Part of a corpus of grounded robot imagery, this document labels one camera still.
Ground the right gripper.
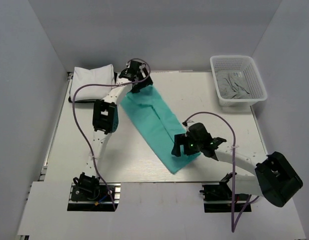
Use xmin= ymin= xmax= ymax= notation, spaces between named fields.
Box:
xmin=171 ymin=133 xmax=203 ymax=157

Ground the teal t-shirt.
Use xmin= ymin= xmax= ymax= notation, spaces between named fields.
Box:
xmin=120 ymin=85 xmax=194 ymax=174

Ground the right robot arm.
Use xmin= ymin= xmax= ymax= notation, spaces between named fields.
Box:
xmin=171 ymin=122 xmax=303 ymax=208

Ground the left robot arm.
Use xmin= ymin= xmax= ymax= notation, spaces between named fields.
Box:
xmin=72 ymin=58 xmax=153 ymax=184

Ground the folded white t-shirt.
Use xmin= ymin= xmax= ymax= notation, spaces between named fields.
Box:
xmin=69 ymin=64 xmax=116 ymax=102

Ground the grey t-shirt in basket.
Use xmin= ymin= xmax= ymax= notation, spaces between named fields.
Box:
xmin=215 ymin=71 xmax=251 ymax=99

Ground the white plastic basket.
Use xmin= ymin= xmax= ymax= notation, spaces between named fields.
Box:
xmin=210 ymin=55 xmax=268 ymax=107

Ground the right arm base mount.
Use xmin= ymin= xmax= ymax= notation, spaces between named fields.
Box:
xmin=199 ymin=184 xmax=248 ymax=213

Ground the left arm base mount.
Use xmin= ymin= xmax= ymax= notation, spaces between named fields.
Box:
xmin=67 ymin=183 xmax=121 ymax=212

